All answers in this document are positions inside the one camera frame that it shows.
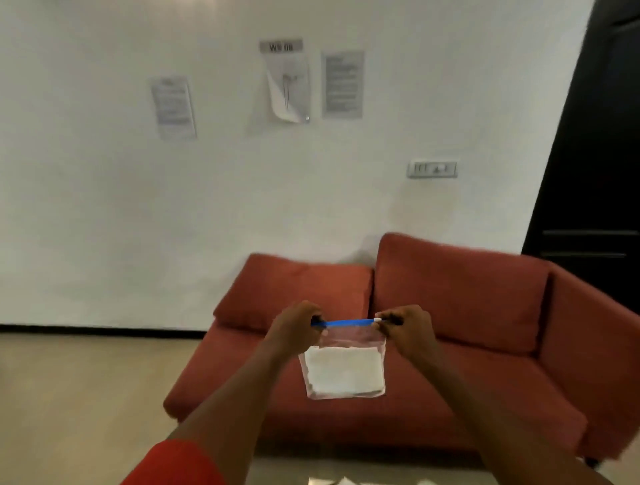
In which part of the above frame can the person's left hand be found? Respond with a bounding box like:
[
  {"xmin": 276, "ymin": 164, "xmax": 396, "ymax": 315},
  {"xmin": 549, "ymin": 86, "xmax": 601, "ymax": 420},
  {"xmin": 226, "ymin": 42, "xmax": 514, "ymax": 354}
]
[{"xmin": 265, "ymin": 300, "xmax": 329, "ymax": 363}]

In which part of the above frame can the person's right hand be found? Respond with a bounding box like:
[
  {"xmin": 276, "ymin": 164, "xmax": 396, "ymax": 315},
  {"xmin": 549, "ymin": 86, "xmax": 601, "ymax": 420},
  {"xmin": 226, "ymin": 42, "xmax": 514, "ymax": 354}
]
[{"xmin": 373, "ymin": 304, "xmax": 441, "ymax": 368}]

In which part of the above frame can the clear zip bag blue seal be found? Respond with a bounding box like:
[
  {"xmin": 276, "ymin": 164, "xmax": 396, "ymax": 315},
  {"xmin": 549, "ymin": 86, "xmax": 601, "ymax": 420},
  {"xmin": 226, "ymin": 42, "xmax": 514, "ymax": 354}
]
[{"xmin": 298, "ymin": 318, "xmax": 389, "ymax": 400}]

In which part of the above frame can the person's right forearm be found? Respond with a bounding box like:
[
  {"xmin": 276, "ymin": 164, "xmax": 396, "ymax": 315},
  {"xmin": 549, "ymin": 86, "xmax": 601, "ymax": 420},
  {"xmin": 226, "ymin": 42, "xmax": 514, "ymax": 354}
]
[{"xmin": 415, "ymin": 349, "xmax": 613, "ymax": 485}]

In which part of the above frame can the person's left forearm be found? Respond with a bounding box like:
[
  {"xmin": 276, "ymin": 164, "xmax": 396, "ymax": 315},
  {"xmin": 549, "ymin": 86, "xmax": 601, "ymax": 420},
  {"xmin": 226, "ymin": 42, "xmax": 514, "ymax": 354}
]
[{"xmin": 167, "ymin": 344, "xmax": 301, "ymax": 485}]

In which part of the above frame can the small red sofa cushion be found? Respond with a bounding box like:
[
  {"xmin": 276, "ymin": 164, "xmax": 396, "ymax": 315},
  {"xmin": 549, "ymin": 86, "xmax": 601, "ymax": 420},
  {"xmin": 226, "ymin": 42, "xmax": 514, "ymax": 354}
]
[{"xmin": 213, "ymin": 253, "xmax": 375, "ymax": 336}]

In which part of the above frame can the large red sofa cushion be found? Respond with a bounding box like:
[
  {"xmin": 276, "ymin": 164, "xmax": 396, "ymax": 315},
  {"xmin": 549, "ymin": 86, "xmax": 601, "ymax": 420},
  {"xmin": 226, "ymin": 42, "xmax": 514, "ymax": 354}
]
[{"xmin": 372, "ymin": 232, "xmax": 551, "ymax": 356}]

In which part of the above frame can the red fabric sofa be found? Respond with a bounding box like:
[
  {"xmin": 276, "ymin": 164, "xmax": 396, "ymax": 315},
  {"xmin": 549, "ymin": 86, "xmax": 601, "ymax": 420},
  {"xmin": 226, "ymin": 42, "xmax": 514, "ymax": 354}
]
[{"xmin": 163, "ymin": 232, "xmax": 640, "ymax": 463}]

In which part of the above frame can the red sweater sleeve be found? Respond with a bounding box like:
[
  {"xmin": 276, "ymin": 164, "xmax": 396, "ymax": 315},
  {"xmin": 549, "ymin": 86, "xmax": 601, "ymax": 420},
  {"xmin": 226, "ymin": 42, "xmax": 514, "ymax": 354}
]
[{"xmin": 119, "ymin": 439, "xmax": 226, "ymax": 485}]

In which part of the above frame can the black skirting board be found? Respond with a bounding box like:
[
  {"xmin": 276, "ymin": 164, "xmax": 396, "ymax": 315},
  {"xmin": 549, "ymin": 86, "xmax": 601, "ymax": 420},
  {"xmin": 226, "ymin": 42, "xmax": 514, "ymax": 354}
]
[{"xmin": 0, "ymin": 324, "xmax": 209, "ymax": 338}]

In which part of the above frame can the black wooden door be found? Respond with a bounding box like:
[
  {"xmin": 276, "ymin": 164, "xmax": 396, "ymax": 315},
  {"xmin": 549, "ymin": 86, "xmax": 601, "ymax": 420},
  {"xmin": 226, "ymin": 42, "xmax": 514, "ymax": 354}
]
[{"xmin": 521, "ymin": 0, "xmax": 640, "ymax": 316}]

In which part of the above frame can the paper sheet with figure drawing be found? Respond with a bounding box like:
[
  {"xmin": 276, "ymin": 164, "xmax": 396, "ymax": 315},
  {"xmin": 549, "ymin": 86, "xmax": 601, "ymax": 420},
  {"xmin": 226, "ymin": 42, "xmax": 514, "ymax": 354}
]
[{"xmin": 263, "ymin": 49, "xmax": 312, "ymax": 125}]

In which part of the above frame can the tall printed text paper sheet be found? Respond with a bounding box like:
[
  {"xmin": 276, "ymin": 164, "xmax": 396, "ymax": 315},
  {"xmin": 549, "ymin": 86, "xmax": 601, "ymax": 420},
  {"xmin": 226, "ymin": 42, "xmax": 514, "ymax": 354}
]
[{"xmin": 321, "ymin": 49, "xmax": 365, "ymax": 120}]

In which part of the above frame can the short printed text paper sheet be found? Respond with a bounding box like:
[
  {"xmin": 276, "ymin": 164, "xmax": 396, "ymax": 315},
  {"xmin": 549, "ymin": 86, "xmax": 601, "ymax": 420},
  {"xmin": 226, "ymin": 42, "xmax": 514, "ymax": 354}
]
[{"xmin": 149, "ymin": 76, "xmax": 197, "ymax": 141}]

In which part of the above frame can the grey label sign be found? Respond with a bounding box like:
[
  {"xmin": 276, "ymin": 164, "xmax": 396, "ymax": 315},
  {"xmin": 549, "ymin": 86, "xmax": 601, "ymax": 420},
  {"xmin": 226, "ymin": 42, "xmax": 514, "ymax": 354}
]
[{"xmin": 259, "ymin": 39, "xmax": 305, "ymax": 54}]

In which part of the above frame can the white wall switch plate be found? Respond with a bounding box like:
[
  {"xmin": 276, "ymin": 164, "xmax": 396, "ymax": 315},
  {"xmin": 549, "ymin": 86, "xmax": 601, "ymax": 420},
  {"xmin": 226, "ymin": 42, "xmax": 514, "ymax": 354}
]
[{"xmin": 407, "ymin": 159, "xmax": 459, "ymax": 179}]

